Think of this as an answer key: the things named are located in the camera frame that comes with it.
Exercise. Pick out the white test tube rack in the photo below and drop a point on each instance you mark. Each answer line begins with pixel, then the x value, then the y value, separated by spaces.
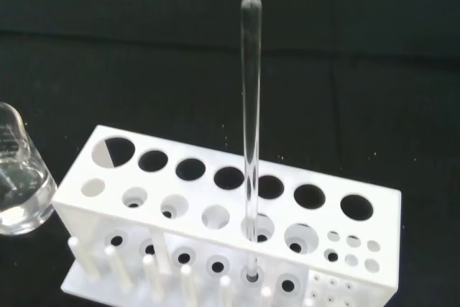
pixel 230 235

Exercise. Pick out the black bench cloth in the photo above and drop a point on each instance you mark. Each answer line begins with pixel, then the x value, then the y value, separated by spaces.
pixel 323 69

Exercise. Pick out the clear glass beaker with water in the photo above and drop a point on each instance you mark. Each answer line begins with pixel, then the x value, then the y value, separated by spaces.
pixel 18 184

